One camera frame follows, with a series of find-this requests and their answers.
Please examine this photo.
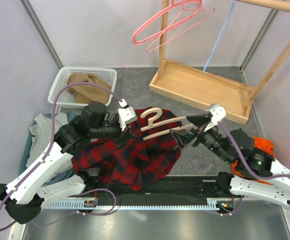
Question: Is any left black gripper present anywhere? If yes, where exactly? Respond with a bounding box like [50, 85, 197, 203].
[90, 116, 138, 147]

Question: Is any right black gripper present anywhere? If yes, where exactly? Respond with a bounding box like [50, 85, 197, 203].
[168, 113, 233, 164]

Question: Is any beige wooden hanger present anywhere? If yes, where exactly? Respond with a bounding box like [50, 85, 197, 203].
[140, 107, 194, 141]

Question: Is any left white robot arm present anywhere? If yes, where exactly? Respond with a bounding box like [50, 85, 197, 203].
[0, 101, 137, 224]

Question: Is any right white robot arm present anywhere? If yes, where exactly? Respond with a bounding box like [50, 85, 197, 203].
[169, 109, 290, 210]

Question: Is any thick pink plastic hanger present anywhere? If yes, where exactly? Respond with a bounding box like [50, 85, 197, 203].
[131, 0, 203, 46]

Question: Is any tan brown garment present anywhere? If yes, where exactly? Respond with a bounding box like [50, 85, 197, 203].
[67, 73, 111, 104]

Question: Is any white plastic basket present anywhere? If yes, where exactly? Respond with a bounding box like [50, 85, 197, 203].
[47, 66, 118, 109]

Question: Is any wooden clothes rack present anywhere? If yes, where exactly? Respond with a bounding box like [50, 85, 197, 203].
[149, 13, 290, 124]

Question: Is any grey t-shirt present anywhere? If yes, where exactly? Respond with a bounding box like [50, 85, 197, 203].
[25, 113, 73, 174]

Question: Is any orange garment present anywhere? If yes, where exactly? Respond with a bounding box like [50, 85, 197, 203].
[230, 137, 275, 185]

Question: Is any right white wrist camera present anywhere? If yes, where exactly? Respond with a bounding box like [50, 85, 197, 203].
[204, 103, 227, 132]

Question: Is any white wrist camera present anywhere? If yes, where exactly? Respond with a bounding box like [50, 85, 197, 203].
[117, 98, 138, 132]
[204, 103, 227, 132]

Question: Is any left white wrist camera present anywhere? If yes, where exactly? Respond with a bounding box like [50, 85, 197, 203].
[117, 98, 138, 132]

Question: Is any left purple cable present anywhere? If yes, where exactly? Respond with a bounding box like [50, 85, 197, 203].
[0, 83, 126, 232]

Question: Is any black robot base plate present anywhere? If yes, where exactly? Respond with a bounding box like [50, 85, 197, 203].
[78, 171, 234, 205]

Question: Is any slotted white cable duct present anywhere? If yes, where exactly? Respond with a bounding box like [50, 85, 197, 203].
[46, 198, 235, 211]

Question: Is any thin pink wire hanger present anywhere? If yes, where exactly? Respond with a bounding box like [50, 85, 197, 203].
[145, 6, 216, 54]

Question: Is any light blue wire hanger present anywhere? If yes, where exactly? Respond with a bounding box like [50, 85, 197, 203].
[202, 0, 236, 73]

